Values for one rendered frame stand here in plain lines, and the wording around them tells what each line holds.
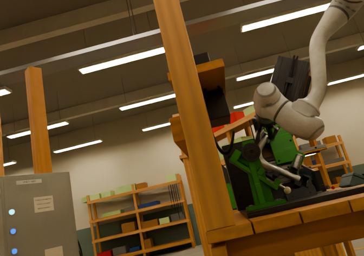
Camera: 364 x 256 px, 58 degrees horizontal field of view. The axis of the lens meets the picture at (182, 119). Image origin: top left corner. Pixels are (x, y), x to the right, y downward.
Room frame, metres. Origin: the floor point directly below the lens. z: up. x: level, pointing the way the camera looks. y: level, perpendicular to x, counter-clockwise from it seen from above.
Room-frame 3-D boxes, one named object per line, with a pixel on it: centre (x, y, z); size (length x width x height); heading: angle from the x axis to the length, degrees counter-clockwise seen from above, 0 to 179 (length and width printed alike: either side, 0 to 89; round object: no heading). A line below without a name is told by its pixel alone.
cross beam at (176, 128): (1.76, -0.04, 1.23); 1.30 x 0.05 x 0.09; 175
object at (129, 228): (10.44, 2.06, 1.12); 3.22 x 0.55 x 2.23; 86
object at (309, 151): (1.80, -0.51, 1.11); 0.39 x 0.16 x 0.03; 85
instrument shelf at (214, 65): (1.75, -0.14, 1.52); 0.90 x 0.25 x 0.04; 175
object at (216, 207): (1.75, -0.10, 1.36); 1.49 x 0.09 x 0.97; 175
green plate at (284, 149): (1.65, -0.46, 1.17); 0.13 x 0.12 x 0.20; 175
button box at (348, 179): (1.51, -0.68, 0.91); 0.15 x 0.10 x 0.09; 175
